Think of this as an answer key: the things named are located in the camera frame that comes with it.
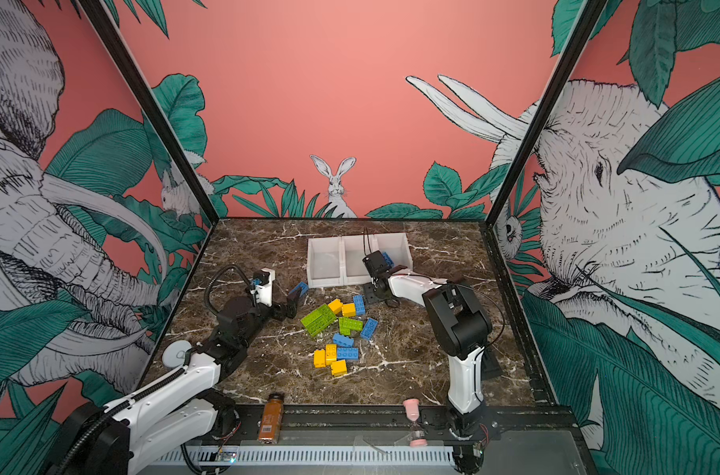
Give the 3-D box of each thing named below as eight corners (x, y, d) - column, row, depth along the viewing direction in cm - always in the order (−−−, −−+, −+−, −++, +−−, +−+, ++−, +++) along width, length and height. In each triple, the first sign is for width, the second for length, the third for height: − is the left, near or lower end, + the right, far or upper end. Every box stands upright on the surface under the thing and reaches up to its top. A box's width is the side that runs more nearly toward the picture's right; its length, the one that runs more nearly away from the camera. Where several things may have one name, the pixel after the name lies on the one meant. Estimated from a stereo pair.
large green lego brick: (313, 338, 91) (312, 335, 89) (300, 322, 94) (299, 319, 93) (337, 319, 95) (337, 316, 93) (324, 304, 98) (324, 301, 97)
